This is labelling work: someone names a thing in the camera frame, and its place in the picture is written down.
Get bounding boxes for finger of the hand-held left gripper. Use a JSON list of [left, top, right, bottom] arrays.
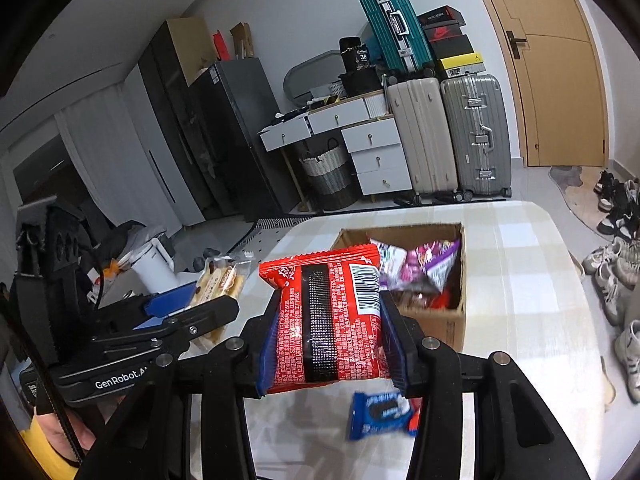
[[97, 281, 198, 337], [92, 294, 240, 361]]

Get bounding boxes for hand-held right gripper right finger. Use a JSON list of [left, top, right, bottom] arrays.
[[379, 291, 592, 480]]

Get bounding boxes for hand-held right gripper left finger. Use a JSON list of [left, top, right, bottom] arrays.
[[87, 290, 283, 480]]

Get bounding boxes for clear cake slice packet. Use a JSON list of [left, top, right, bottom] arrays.
[[192, 255, 251, 351]]

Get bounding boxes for brown cardboard box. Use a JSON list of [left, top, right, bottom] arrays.
[[330, 222, 468, 356]]

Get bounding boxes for red black striped snack packet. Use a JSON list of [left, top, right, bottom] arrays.
[[257, 242, 388, 396]]

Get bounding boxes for person's left forearm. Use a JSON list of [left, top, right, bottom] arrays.
[[22, 417, 81, 480]]

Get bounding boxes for person's left hand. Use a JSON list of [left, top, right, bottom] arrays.
[[35, 402, 98, 463]]

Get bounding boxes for white kettle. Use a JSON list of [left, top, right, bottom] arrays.
[[130, 239, 177, 293]]

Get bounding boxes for dark slippers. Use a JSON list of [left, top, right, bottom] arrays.
[[192, 247, 221, 271]]

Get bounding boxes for dark brown snack packet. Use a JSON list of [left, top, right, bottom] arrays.
[[387, 282, 441, 313]]

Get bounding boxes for blue cookie packet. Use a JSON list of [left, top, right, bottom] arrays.
[[347, 391, 416, 442]]

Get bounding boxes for plain red snack packet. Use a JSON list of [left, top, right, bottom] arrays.
[[430, 272, 463, 311]]

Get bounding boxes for dark cloth pile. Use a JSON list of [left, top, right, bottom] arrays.
[[92, 220, 168, 271]]

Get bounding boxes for purple white snack packet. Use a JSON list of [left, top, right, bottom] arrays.
[[425, 239, 461, 293]]

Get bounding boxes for white red snack packet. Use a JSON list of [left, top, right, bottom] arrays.
[[369, 240, 408, 288]]

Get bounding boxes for patterned floor mat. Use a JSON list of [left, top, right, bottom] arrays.
[[232, 216, 313, 256]]

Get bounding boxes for white curtain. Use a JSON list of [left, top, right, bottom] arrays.
[[52, 67, 183, 233]]

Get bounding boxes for tall dark cabinet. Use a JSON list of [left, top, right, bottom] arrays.
[[137, 20, 221, 226]]

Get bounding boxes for woven laundry basket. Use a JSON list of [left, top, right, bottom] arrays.
[[299, 137, 358, 212]]

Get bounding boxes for dark grey refrigerator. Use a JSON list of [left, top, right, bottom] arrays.
[[187, 57, 301, 221]]

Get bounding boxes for white drawer desk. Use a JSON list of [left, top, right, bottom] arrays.
[[259, 91, 416, 211]]

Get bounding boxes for beige suitcase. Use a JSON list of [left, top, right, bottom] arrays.
[[385, 77, 460, 201]]

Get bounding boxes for scattered sneakers group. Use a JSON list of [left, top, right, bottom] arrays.
[[580, 170, 640, 403]]

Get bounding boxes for silver suitcase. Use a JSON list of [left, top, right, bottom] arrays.
[[440, 74, 513, 200]]

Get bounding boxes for grey door rug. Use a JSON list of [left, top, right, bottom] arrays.
[[548, 164, 621, 241]]

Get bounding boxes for large flat cardboard box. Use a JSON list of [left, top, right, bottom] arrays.
[[166, 16, 216, 87]]

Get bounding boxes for white slotted basket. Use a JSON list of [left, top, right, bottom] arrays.
[[310, 82, 347, 101]]

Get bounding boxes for grey oval mirror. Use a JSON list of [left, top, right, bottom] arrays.
[[283, 50, 342, 106]]

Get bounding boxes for narrow cardboard box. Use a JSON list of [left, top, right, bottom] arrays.
[[229, 22, 255, 61]]

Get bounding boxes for black storage basket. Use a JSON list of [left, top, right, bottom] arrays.
[[337, 67, 383, 97]]

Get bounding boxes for yellow black shoe box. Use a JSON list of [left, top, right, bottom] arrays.
[[437, 55, 487, 80]]

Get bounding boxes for black labelled container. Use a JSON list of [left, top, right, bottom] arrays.
[[339, 36, 373, 72]]

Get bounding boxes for wooden door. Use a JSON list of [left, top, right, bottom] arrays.
[[462, 0, 608, 168]]

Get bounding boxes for plain black shoe box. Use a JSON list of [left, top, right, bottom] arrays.
[[430, 35, 473, 61]]

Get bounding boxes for black box with red logo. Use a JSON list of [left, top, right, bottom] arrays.
[[424, 24, 463, 43]]

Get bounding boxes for teal suitcase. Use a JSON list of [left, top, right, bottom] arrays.
[[356, 0, 436, 75]]

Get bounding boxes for black red shoe box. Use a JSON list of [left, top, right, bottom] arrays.
[[416, 6, 466, 27]]

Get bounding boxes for dark door handle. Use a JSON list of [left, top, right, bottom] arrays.
[[505, 30, 530, 60]]

